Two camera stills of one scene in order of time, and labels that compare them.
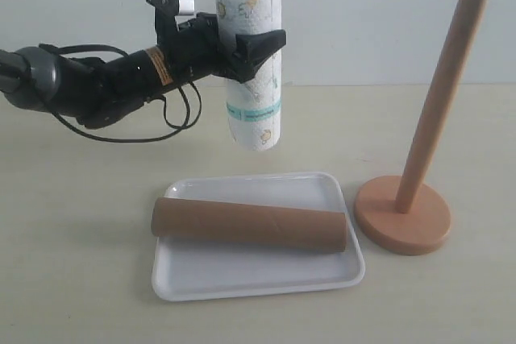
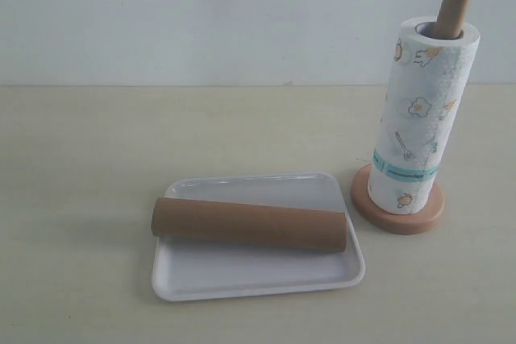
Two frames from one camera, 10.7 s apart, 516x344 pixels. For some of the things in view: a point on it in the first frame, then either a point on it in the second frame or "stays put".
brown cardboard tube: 252,224 stays put
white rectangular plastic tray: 185,270 stays put
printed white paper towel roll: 249,2 -> 424,93
